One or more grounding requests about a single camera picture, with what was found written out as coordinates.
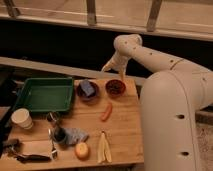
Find dark tool on table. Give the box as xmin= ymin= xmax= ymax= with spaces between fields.
xmin=2 ymin=139 xmax=51 ymax=163

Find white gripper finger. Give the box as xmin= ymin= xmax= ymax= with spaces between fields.
xmin=101 ymin=62 xmax=112 ymax=72
xmin=119 ymin=69 xmax=126 ymax=81

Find green plastic tray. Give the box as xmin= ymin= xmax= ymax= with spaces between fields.
xmin=13 ymin=77 xmax=74 ymax=113

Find yellow banana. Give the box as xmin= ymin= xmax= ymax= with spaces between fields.
xmin=97 ymin=131 xmax=112 ymax=163

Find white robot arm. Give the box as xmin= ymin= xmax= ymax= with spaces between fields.
xmin=103 ymin=34 xmax=213 ymax=171

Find grey blue cloth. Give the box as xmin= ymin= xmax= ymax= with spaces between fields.
xmin=65 ymin=128 xmax=89 ymax=145

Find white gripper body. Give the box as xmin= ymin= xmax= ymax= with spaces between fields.
xmin=110 ymin=52 xmax=129 ymax=72

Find small metal cup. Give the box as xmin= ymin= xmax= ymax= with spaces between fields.
xmin=46 ymin=112 xmax=60 ymax=123

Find dark purple bowl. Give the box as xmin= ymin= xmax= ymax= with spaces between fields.
xmin=76 ymin=80 xmax=99 ymax=103

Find metal tongs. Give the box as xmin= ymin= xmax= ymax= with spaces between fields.
xmin=48 ymin=129 xmax=58 ymax=159

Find orange carrot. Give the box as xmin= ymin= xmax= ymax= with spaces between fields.
xmin=100 ymin=102 xmax=112 ymax=121

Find blue sponge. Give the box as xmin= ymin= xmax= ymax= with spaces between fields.
xmin=80 ymin=79 xmax=95 ymax=97

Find red bowl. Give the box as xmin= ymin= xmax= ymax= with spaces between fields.
xmin=105 ymin=79 xmax=126 ymax=98

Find white paper cup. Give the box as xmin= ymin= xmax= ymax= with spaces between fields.
xmin=11 ymin=108 xmax=33 ymax=129

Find wooden board table top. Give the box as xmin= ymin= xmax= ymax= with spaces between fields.
xmin=0 ymin=79 xmax=143 ymax=171

